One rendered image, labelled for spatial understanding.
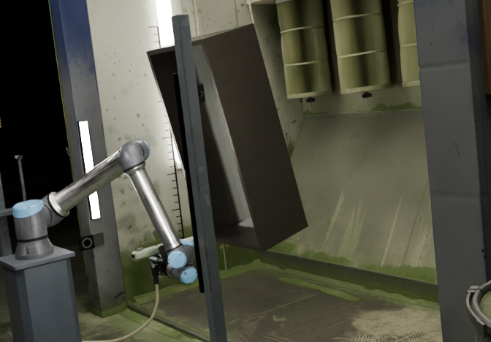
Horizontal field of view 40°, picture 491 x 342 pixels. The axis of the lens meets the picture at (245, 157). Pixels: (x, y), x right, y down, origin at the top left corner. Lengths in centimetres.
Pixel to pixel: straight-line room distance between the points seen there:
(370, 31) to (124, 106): 166
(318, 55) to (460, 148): 290
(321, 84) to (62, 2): 183
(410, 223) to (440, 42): 228
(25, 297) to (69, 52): 162
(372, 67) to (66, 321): 239
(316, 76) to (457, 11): 288
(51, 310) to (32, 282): 18
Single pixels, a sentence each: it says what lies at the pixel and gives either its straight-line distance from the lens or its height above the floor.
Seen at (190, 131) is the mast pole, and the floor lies 122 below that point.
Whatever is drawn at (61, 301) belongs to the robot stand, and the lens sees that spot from 354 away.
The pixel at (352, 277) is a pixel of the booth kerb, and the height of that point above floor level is 10.
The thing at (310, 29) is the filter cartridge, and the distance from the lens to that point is 481.
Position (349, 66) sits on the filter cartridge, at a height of 142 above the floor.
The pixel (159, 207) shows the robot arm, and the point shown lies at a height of 83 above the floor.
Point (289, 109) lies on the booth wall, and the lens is 524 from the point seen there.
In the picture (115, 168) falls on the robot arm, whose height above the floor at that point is 103.
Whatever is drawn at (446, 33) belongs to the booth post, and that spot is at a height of 144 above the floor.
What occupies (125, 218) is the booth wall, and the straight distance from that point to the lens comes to 449.
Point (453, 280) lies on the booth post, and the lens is 214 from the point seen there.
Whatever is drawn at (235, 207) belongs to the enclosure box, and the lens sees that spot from 433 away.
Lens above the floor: 134
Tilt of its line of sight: 6 degrees down
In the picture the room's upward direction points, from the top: 6 degrees counter-clockwise
